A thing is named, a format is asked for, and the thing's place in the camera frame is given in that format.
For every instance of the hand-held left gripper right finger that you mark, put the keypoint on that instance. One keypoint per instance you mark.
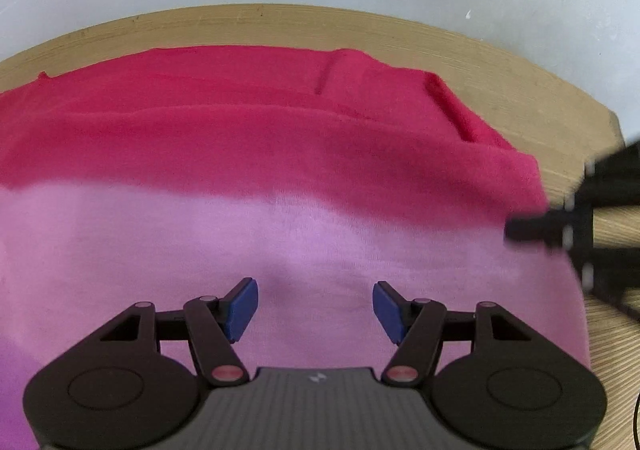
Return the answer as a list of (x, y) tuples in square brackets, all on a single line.
[(390, 310)]

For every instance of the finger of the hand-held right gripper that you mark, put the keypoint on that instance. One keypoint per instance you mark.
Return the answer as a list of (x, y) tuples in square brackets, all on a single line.
[(610, 275), (610, 180)]

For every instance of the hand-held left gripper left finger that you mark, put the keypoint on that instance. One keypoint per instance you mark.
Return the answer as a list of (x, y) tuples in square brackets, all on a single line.
[(242, 307)]

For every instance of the red pink purple gradient shirt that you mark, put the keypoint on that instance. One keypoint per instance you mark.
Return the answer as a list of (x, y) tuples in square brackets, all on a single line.
[(250, 154)]

